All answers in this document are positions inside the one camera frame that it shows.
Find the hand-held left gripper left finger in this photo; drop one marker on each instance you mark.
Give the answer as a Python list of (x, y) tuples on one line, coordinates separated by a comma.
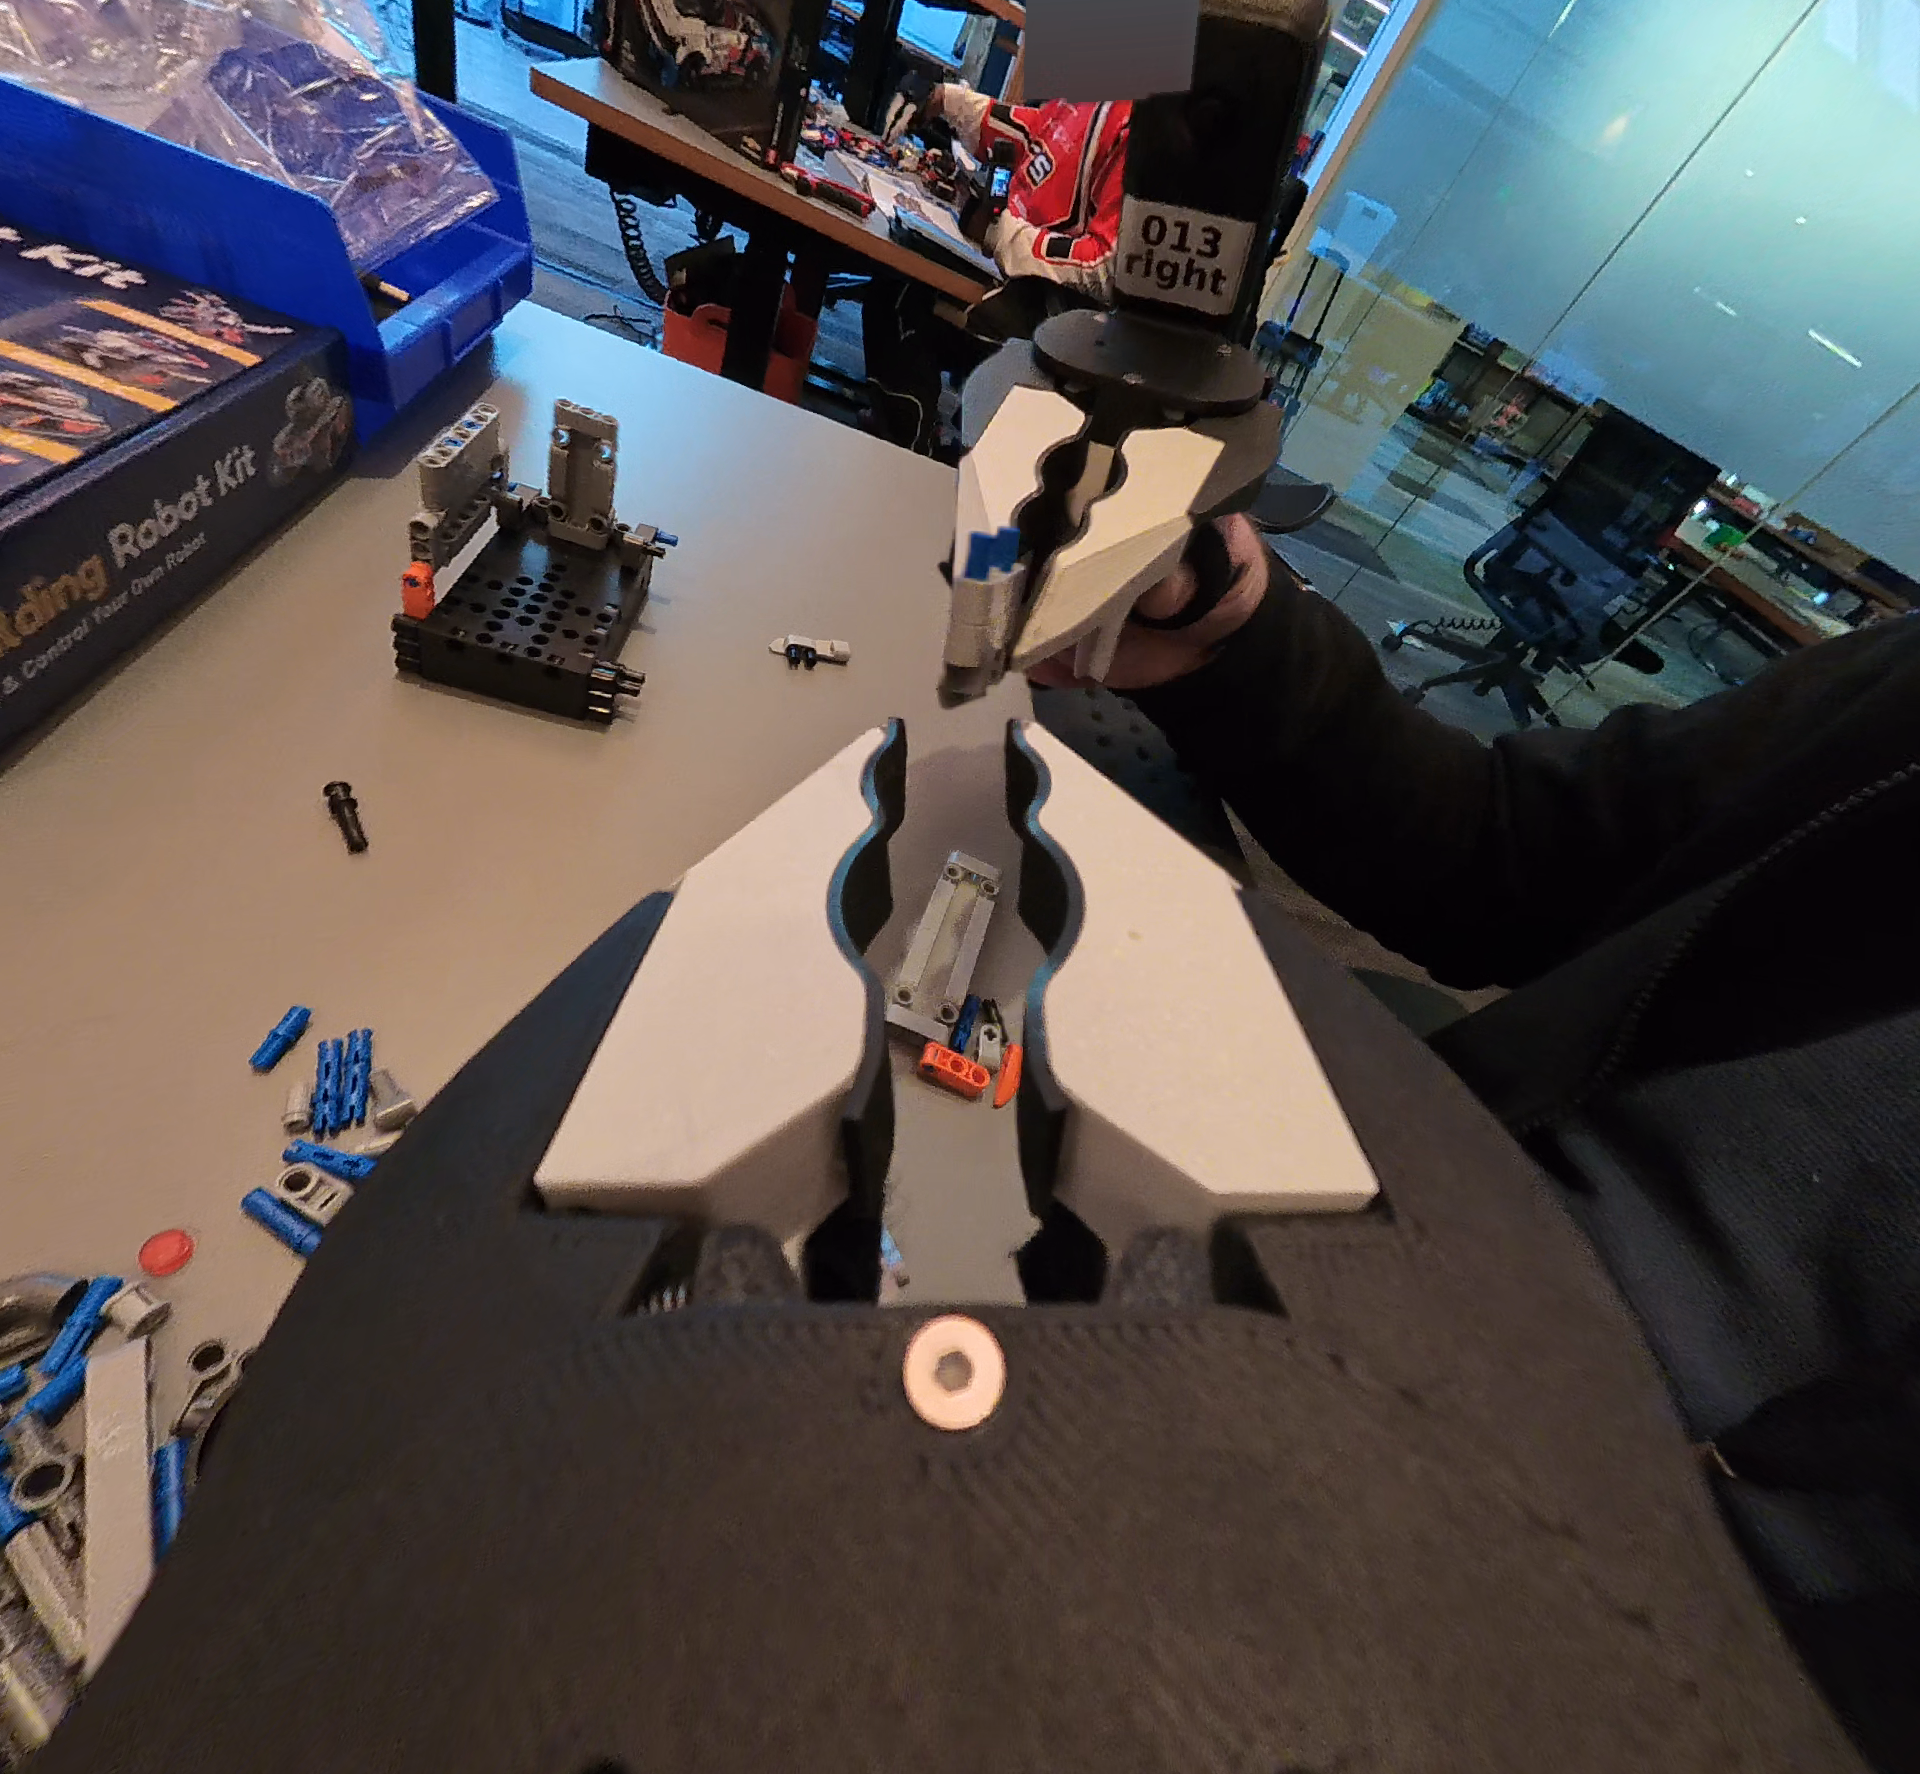
[(707, 1054)]

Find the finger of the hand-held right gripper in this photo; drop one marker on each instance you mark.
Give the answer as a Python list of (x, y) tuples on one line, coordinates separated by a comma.
[(1007, 471), (1140, 531)]

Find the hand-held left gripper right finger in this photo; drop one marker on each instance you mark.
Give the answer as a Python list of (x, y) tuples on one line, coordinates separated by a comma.
[(1200, 1054)]

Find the blue connector pin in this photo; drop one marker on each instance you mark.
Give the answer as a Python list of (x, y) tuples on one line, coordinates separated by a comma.
[(984, 550)]

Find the grey building beam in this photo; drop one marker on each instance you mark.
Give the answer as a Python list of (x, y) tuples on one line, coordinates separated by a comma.
[(967, 647), (947, 941)]

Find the small orange connector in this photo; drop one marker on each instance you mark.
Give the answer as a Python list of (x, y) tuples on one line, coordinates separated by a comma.
[(967, 1065)]

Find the blue plastic bin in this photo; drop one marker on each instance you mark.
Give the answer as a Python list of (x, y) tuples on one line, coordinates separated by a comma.
[(181, 231)]

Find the person's right forearm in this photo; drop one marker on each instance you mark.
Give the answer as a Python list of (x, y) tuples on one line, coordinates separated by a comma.
[(1441, 784)]

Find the person's right hand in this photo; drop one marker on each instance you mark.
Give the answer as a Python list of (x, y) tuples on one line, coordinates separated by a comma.
[(1207, 584)]

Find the black office chair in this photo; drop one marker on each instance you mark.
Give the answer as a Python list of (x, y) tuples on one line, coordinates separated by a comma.
[(1560, 590)]

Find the black connector pin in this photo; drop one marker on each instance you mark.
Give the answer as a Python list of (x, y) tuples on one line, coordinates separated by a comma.
[(346, 815)]

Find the background wooden desk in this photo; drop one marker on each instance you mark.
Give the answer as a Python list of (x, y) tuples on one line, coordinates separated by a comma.
[(690, 140)]

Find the dark printed box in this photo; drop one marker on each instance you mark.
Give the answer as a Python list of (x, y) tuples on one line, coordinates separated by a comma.
[(715, 4)]

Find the person's dark clothing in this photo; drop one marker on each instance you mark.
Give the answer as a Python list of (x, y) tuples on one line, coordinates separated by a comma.
[(1740, 1204)]

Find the red round piece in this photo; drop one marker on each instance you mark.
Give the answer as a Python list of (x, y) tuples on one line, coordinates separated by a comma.
[(167, 1251)]

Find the pile of building kit parts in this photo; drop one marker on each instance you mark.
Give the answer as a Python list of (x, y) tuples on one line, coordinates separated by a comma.
[(90, 1474)]

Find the robot kit box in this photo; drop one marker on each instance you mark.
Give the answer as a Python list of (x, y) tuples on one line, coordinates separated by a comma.
[(151, 500)]

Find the clear plastic bag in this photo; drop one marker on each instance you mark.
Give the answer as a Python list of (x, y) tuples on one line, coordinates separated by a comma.
[(181, 4)]

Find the black base plate assembly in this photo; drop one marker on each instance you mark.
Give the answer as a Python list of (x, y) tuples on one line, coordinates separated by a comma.
[(527, 620)]

